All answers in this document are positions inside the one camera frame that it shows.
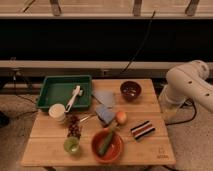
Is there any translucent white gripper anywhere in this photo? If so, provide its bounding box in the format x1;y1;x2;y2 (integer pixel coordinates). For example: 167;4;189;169
158;85;186;122

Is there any dark red grape bunch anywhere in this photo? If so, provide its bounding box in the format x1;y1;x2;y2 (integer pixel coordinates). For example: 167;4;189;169
67;115;81;138

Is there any dark purple bowl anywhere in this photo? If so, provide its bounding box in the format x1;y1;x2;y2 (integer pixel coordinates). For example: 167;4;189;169
120;81;142;102

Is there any green small cup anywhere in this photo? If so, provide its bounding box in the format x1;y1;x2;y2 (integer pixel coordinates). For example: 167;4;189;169
64;136;79;154

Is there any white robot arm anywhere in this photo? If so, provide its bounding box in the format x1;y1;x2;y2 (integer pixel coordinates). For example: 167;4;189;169
158;60;213;121

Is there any peach coloured apple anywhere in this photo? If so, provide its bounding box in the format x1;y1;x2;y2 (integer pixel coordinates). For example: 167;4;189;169
115;111;127;125

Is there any blue sponge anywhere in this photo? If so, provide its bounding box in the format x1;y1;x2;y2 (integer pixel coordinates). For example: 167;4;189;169
95;105;115;125

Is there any green plastic tray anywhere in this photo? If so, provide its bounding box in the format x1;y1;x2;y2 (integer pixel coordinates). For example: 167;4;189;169
37;75;92;112

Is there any white cylindrical cup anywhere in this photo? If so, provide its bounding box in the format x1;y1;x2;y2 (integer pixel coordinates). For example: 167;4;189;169
48;103;65;122

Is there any green cucumber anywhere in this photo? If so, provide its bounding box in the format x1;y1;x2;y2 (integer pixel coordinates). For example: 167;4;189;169
98;127;116;156

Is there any striped whiteboard eraser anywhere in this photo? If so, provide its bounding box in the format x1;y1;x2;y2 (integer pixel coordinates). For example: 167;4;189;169
130;121;155;140

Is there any black floor cable left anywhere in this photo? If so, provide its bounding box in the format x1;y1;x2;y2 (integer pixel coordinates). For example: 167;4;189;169
11;68;40;120

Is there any white plastic scraper tool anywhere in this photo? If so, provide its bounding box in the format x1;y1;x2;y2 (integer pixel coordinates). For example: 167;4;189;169
65;85;83;113

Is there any black hanging cable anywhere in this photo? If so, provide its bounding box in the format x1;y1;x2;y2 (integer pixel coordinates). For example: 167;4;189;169
118;10;157;76

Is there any orange bowl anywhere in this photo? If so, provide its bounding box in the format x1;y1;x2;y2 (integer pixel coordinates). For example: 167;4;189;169
91;130;124;164

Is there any light blue cloth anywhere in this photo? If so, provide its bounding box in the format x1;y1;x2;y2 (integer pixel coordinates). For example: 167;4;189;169
92;90;115;108

